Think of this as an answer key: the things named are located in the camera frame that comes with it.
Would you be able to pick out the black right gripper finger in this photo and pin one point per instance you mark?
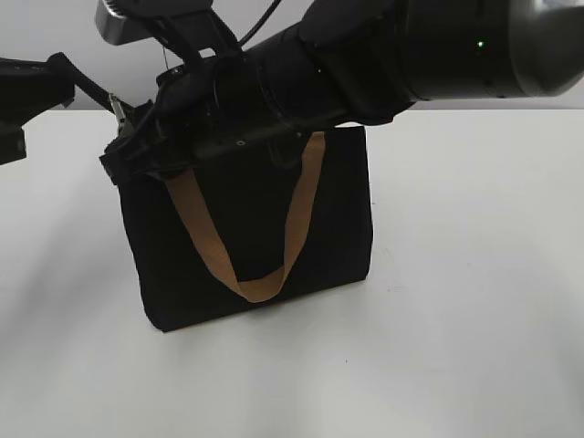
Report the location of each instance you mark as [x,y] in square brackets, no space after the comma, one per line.
[146,146]

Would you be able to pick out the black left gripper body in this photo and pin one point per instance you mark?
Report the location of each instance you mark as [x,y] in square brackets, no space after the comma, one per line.
[28,88]

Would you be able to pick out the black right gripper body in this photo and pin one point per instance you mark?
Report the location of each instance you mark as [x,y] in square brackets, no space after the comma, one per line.
[219,103]

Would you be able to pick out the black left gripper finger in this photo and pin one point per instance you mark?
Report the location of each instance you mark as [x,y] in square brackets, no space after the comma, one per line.
[59,63]

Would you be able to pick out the silver zipper pull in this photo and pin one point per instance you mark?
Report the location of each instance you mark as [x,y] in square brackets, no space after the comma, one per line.
[121,114]

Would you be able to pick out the black canvas tote bag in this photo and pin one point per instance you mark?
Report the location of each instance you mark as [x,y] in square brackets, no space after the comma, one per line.
[249,232]

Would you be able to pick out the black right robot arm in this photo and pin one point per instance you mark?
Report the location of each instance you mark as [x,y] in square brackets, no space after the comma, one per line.
[344,61]

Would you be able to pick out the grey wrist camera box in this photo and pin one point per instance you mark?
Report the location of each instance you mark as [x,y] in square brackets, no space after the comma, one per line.
[123,22]

